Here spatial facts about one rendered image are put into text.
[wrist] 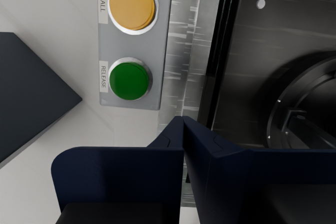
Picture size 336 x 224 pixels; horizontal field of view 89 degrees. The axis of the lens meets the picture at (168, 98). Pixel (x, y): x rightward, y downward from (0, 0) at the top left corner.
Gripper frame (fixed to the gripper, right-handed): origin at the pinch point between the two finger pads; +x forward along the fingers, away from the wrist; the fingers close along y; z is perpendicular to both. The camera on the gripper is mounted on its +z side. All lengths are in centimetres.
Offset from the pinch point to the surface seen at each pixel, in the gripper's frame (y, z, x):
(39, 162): 25.3, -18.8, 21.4
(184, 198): -2.2, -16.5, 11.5
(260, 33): -8.0, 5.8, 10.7
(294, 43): -11.5, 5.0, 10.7
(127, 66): 4.7, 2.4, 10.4
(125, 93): 5.1, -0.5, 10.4
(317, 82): -13.3, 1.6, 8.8
